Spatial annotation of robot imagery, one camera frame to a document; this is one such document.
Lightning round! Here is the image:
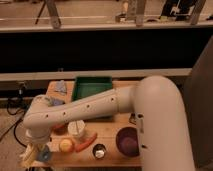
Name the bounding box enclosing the small metal cup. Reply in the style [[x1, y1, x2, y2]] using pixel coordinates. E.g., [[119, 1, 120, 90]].
[[92, 144, 106, 159]]

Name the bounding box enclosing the blue purple toy item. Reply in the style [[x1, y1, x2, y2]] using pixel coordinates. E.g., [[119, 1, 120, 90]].
[[49, 97, 65, 106]]

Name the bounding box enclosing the grey blue cloth toy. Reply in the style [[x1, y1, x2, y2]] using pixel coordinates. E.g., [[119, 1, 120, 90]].
[[55, 80, 67, 95]]

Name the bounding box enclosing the black cable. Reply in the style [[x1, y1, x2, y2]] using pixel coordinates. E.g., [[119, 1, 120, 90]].
[[0, 87, 29, 148]]

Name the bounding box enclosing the yellow round toy fruit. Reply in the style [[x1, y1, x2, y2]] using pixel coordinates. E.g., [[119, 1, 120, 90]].
[[59, 139, 74, 153]]

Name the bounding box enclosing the purple bowl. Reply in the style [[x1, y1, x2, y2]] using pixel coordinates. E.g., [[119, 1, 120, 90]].
[[116, 127, 139, 157]]

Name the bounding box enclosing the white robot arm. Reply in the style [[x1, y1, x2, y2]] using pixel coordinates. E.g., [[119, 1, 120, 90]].
[[23, 76, 195, 171]]

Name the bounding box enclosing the metal frame leg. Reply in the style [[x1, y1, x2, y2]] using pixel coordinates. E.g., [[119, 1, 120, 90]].
[[45, 0, 61, 29]]

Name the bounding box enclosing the green plastic tray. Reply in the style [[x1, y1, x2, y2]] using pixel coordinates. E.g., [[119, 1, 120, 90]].
[[71, 76, 113, 101]]

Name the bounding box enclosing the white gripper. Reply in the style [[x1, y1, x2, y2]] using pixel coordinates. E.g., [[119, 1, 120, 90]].
[[20, 143, 43, 168]]

